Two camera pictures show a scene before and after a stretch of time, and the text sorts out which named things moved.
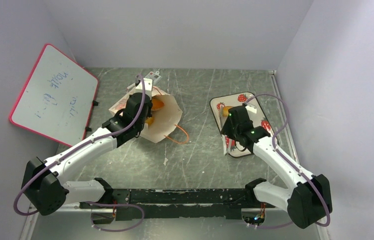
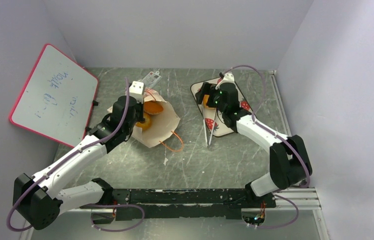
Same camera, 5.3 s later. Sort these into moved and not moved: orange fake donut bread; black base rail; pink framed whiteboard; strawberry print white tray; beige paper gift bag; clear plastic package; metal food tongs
Moved: beige paper gift bag; metal food tongs; orange fake donut bread; strawberry print white tray
Not moved: clear plastic package; black base rail; pink framed whiteboard
